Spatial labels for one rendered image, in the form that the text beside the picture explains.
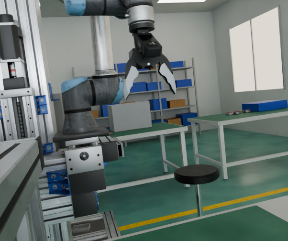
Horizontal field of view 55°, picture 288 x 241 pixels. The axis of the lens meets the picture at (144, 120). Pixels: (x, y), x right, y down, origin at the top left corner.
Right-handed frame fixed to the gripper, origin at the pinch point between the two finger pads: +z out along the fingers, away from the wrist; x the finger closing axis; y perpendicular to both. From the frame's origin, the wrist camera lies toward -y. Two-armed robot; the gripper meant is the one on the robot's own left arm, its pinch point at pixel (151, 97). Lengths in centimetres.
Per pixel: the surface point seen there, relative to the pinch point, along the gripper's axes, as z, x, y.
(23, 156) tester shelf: 4, 26, -46
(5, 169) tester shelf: 4, 26, -52
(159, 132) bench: 42, -67, 228
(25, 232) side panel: 10, 26, -49
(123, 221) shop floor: 115, -8, 180
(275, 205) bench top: 40, -39, 3
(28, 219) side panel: 9, 26, -49
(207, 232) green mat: 40.2, -11.0, -3.7
